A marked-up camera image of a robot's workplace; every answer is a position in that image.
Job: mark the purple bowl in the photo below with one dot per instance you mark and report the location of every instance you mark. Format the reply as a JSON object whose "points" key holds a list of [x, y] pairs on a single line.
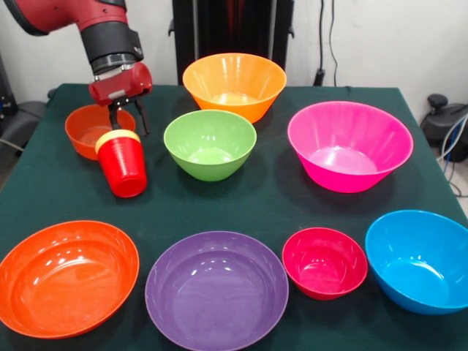
{"points": [[216, 292]]}

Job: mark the small orange bowl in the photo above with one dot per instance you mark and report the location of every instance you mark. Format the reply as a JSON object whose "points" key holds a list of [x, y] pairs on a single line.
{"points": [[80, 135]]}

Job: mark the blue bowl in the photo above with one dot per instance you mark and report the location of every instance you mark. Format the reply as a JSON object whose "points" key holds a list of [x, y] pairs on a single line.
{"points": [[420, 263]]}

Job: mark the large magenta bowl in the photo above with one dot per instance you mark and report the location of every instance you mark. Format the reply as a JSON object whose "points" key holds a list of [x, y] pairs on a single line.
{"points": [[351, 146]]}

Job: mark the black chair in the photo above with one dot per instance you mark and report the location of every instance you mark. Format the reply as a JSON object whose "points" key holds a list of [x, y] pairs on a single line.
{"points": [[25, 117]]}

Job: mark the stack of yellow cups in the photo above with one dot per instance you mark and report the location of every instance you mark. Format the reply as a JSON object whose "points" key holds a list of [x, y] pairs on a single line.
{"points": [[106, 140]]}

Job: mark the dark green table cloth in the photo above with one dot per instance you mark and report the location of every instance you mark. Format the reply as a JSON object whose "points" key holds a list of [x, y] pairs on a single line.
{"points": [[292, 212]]}

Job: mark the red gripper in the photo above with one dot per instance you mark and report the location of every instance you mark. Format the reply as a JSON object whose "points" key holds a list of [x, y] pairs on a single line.
{"points": [[121, 84]]}

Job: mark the small crimson bowl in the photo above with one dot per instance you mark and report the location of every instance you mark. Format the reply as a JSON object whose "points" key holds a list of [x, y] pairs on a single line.
{"points": [[325, 263]]}

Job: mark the red cup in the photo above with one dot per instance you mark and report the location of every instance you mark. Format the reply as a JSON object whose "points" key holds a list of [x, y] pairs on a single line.
{"points": [[124, 172]]}

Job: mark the large red-orange bowl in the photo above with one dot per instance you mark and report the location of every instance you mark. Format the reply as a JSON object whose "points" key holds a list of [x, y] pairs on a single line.
{"points": [[66, 278]]}

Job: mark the large light orange bowl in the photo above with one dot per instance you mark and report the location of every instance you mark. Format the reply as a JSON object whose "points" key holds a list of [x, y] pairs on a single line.
{"points": [[234, 80]]}

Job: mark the green bowl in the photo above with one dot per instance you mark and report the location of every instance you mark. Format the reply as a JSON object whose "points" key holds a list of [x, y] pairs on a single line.
{"points": [[208, 142]]}

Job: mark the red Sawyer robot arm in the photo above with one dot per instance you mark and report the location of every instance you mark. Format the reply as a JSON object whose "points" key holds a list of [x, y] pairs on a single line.
{"points": [[110, 36]]}

